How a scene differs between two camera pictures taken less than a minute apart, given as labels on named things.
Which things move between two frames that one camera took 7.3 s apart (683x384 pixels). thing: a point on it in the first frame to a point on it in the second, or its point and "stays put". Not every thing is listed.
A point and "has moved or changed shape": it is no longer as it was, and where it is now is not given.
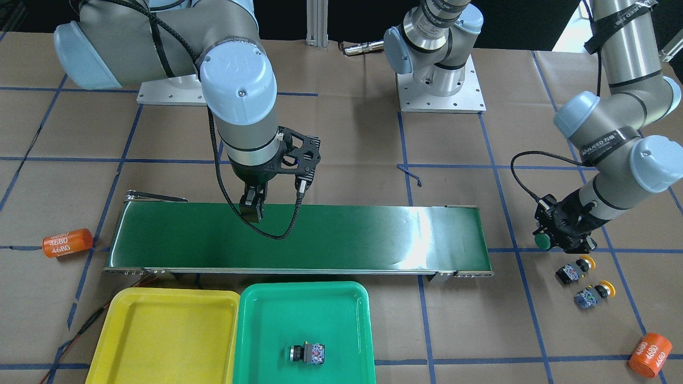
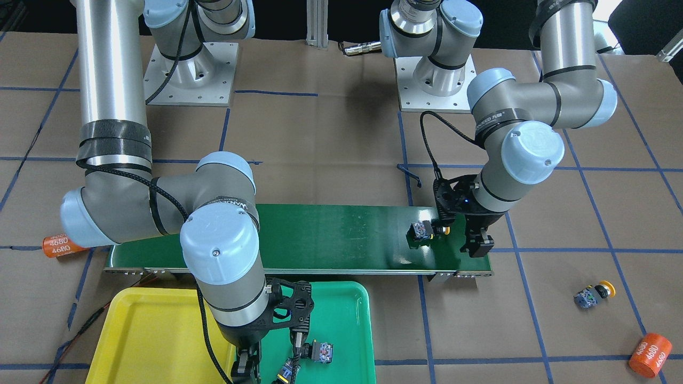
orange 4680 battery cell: [64, 244] stays put
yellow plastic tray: [167, 336] stays put
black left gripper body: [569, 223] to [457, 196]
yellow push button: [587, 298] stays put
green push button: [310, 354] has moved or changed shape
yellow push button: [567, 273] to [428, 229]
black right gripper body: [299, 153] to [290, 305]
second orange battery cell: [649, 354] stays put
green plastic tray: [274, 316] stays put
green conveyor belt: [161, 234] stays put
